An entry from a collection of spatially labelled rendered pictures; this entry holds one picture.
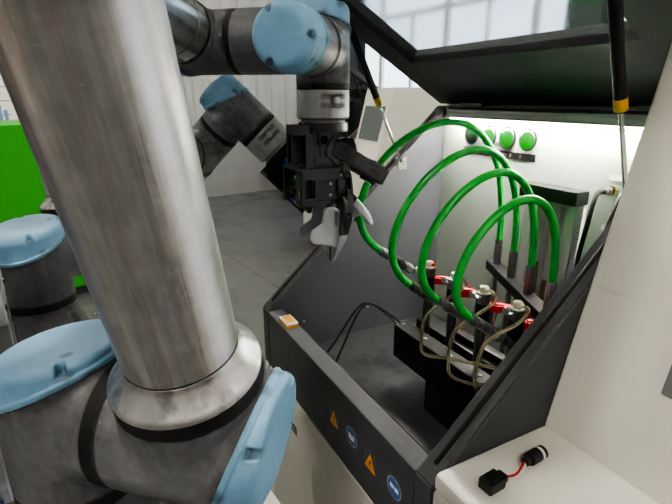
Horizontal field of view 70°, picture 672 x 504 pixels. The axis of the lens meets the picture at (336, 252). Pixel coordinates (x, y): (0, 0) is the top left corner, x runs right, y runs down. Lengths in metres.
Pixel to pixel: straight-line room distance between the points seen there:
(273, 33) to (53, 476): 0.47
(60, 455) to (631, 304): 0.69
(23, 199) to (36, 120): 3.69
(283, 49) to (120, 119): 0.33
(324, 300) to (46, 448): 0.94
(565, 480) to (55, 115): 0.71
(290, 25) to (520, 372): 0.56
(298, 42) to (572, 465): 0.66
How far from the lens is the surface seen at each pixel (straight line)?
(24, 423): 0.47
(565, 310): 0.79
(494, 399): 0.76
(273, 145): 0.84
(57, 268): 0.94
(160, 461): 0.39
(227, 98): 0.84
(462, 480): 0.73
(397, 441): 0.82
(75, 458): 0.45
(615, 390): 0.79
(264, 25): 0.57
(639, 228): 0.78
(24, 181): 3.95
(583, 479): 0.79
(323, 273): 1.27
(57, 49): 0.26
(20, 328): 0.96
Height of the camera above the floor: 1.47
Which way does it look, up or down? 18 degrees down
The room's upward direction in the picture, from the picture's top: straight up
